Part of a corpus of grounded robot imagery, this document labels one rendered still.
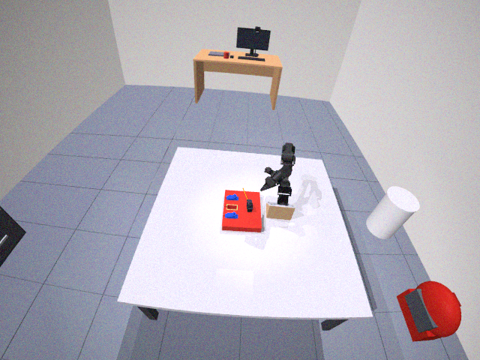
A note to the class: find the red block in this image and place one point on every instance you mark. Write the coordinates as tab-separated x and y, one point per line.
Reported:
235	214

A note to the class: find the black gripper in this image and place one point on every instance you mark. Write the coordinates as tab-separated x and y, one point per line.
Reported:
271	182

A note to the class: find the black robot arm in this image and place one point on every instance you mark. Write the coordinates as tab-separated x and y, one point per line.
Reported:
288	158

